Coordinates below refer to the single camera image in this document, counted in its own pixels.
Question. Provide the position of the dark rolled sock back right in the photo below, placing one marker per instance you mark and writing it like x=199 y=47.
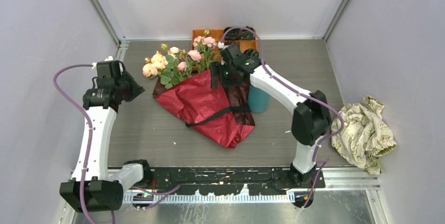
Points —
x=248 y=34

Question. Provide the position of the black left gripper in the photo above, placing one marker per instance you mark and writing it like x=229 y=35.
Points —
x=137 y=89

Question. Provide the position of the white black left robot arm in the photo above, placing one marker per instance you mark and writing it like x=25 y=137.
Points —
x=91 y=187

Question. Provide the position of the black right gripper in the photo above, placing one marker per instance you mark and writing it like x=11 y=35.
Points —
x=215 y=70

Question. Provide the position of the orange compartment tray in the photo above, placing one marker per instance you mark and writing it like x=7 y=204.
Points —
x=205 y=42

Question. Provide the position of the pink flower bouquet red wrap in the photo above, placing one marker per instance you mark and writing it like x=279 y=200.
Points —
x=170 y=65

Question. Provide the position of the black ribbon gold lettering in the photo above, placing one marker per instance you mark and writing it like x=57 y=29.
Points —
x=230 y=109

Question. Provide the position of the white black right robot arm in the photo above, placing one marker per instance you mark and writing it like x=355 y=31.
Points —
x=310 y=114

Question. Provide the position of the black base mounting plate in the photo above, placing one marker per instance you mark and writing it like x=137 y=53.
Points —
x=221 y=181

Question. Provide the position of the crumpled beige printed cloth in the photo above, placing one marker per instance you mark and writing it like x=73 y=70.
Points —
x=365 y=136

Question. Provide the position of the red wrapping paper sheet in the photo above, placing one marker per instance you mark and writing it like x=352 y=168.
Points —
x=193 y=100

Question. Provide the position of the teal vase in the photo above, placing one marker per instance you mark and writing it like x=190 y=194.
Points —
x=258 y=100

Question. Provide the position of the aluminium frame rail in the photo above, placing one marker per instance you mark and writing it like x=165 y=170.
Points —
x=349 y=178

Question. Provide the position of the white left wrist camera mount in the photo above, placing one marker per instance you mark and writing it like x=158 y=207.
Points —
x=109 y=58

